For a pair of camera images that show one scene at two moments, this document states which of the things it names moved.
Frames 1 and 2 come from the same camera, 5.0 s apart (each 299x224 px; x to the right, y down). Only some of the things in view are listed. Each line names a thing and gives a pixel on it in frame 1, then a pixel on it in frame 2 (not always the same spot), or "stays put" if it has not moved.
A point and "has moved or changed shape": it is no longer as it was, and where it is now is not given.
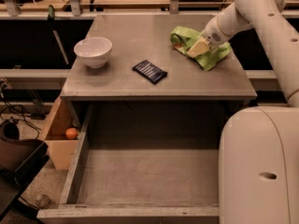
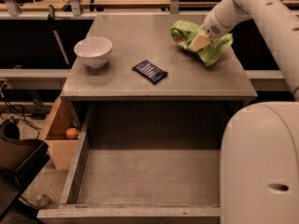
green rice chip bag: x=184 y=38 has moved or changed shape
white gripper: x=213 y=34 -> x=212 y=28
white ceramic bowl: x=93 y=50 stays put
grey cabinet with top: x=133 y=58 stays put
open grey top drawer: x=142 y=162 stays put
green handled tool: x=51 y=18 stays put
